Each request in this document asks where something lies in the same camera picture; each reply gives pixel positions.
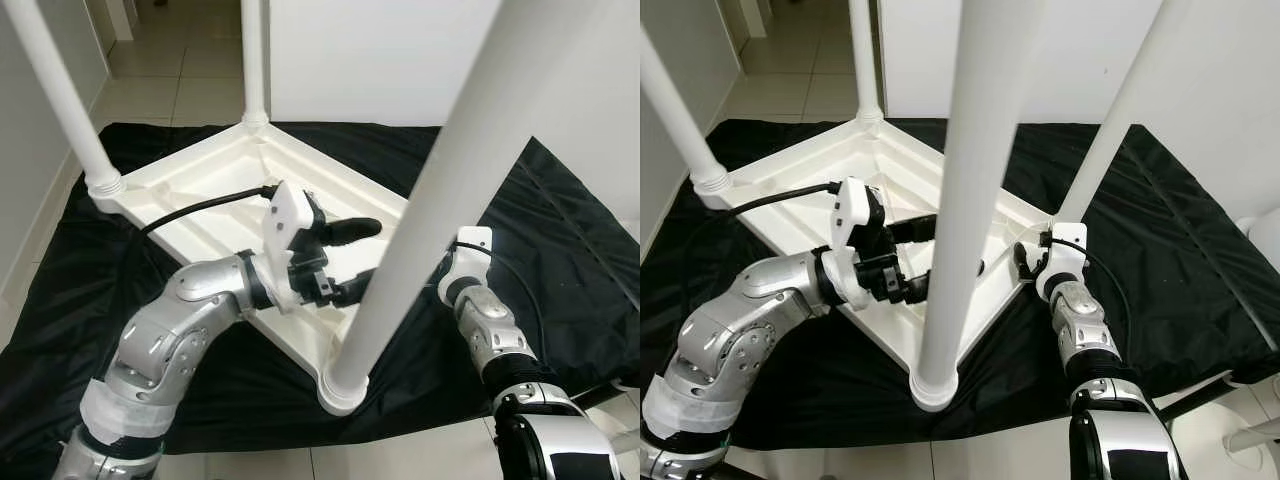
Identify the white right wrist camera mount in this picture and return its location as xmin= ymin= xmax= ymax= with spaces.
xmin=440 ymin=227 xmax=494 ymax=306
xmin=1035 ymin=223 xmax=1089 ymax=301

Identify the white plastic children table top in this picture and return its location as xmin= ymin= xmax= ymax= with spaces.
xmin=690 ymin=112 xmax=1061 ymax=411
xmin=88 ymin=118 xmax=471 ymax=416

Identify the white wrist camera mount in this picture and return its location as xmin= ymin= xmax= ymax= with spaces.
xmin=832 ymin=176 xmax=881 ymax=309
xmin=440 ymin=227 xmax=494 ymax=306
xmin=1035 ymin=223 xmax=1089 ymax=301
xmin=262 ymin=180 xmax=313 ymax=313

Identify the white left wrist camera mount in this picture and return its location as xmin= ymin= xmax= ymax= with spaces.
xmin=262 ymin=180 xmax=313 ymax=313
xmin=832 ymin=176 xmax=881 ymax=309

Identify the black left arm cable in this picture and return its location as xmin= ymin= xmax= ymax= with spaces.
xmin=725 ymin=180 xmax=841 ymax=216
xmin=140 ymin=185 xmax=279 ymax=236

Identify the black metal table leg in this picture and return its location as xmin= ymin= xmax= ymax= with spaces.
xmin=1150 ymin=375 xmax=1241 ymax=416
xmin=575 ymin=380 xmax=631 ymax=411

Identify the black fabric table cover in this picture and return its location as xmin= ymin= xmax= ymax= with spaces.
xmin=640 ymin=118 xmax=1280 ymax=441
xmin=0 ymin=122 xmax=640 ymax=471

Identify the white standing fan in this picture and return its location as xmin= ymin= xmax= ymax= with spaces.
xmin=1170 ymin=395 xmax=1280 ymax=480

